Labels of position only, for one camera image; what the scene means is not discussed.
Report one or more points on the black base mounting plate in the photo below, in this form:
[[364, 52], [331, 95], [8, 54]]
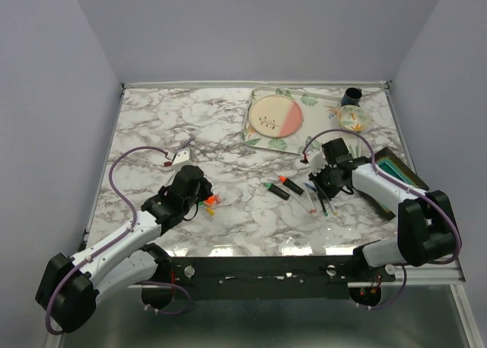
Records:
[[286, 277]]

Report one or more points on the orange highlighter black body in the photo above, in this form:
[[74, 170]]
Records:
[[291, 185]]

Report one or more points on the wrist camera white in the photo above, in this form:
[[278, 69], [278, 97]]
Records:
[[315, 160], [181, 158]]

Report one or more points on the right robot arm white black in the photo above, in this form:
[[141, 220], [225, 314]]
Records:
[[426, 228]]

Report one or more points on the purple pen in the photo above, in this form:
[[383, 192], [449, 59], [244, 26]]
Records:
[[187, 142]]

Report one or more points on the dark blue cup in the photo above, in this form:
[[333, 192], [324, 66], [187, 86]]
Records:
[[351, 97]]

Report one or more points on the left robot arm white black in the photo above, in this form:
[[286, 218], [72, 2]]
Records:
[[71, 287]]

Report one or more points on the yellow capped marker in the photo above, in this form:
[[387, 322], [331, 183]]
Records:
[[333, 208]]

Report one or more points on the pink capped white pen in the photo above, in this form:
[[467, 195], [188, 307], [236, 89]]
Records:
[[301, 203]]

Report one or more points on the green highlighter black body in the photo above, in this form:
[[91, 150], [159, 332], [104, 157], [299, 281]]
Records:
[[276, 190]]

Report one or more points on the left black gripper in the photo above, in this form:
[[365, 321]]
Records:
[[205, 190]]

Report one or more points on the dark framed teal tray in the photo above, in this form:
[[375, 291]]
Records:
[[395, 173]]

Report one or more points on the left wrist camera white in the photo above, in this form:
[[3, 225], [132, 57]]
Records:
[[181, 158]]

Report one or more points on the blue pen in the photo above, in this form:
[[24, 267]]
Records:
[[311, 192]]

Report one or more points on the teal acrylic marker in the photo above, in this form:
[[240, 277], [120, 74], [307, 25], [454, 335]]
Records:
[[323, 207]]

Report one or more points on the aluminium front rail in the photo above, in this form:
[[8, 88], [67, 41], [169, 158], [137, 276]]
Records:
[[430, 270]]

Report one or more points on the floral rectangular tray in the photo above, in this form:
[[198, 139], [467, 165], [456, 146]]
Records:
[[319, 112]]

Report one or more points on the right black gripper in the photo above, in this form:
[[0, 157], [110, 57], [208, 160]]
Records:
[[329, 193]]

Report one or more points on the floral ceramic bowl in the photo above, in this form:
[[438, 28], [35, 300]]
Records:
[[353, 118]]

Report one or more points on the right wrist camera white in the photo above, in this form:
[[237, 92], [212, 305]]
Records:
[[315, 160]]

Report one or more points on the cream and pink plate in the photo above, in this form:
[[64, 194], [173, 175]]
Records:
[[276, 116]]

